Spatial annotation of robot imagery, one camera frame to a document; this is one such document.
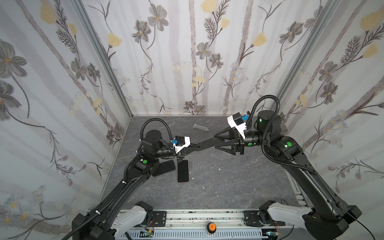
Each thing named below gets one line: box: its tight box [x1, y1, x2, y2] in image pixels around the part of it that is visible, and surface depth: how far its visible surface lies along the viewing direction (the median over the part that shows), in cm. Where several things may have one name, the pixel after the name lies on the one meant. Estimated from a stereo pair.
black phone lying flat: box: [152, 160, 176, 177], surface depth 94 cm
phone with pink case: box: [176, 159, 190, 184], surface depth 90 cm
